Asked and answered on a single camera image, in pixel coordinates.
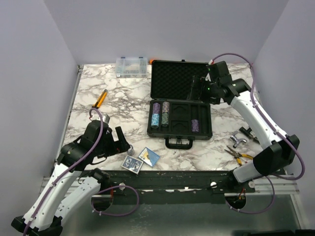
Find yellow black utility knife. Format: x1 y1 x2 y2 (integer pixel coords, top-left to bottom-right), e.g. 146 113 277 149
92 89 108 109

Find blue back card deck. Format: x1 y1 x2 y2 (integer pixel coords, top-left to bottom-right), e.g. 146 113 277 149
121 155 143 174

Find purple 500 chip stack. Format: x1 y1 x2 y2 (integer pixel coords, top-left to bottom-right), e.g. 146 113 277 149
191 119 199 133

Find dark green chip stack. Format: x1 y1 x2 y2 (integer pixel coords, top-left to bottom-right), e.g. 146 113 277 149
161 112 169 127

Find purple chip stack back left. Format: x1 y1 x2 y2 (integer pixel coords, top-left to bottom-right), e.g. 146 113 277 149
153 102 160 114

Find light blue chip stack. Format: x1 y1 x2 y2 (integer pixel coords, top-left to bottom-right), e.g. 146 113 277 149
151 113 159 129

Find silver metal clamp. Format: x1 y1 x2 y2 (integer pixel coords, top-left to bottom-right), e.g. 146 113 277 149
230 131 247 148

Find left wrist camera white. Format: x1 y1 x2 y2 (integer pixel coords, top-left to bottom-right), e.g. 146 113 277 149
102 114 110 124

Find black poker set case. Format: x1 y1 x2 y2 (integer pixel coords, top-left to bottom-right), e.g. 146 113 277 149
147 60 213 150

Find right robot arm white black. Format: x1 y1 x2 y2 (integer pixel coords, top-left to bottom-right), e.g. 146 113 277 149
188 61 300 193

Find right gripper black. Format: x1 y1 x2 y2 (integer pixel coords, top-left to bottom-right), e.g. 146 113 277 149
187 75 220 105

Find yellow handled pliers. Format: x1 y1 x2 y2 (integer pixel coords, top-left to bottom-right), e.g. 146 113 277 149
225 146 253 166

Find blue tan 10 chip stack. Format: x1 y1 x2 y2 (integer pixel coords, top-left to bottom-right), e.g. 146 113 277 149
127 145 135 156

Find clear plastic organizer box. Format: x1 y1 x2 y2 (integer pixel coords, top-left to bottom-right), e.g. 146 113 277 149
115 57 148 78

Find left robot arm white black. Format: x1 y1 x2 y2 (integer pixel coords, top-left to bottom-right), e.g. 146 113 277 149
11 120 133 236

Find ace of spades card deck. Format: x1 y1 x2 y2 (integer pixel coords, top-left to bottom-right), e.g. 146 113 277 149
138 147 160 167

